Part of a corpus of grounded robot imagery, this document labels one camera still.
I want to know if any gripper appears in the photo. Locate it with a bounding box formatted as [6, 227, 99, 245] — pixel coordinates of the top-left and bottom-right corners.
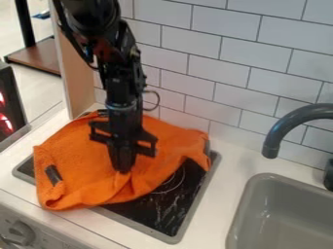
[87, 99, 159, 175]

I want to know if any orange cloth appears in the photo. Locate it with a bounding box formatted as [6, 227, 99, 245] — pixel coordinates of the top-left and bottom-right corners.
[32, 112, 214, 212]

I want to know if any toy stove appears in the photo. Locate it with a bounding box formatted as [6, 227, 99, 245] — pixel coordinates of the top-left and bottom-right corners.
[12, 110, 224, 245]

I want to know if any wooden board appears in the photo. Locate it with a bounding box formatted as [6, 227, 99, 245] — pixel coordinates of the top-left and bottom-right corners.
[48, 0, 98, 121]

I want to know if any black computer case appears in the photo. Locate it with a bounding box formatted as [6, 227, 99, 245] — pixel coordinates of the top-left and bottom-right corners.
[0, 60, 33, 154]

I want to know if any brown wooden table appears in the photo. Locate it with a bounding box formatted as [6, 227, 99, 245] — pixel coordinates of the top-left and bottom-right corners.
[2, 34, 63, 77]

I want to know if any tap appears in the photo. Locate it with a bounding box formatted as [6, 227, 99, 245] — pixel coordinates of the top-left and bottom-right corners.
[260, 102, 333, 193]

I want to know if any toy sink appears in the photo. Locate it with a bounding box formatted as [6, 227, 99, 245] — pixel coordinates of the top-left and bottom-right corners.
[225, 172, 333, 249]

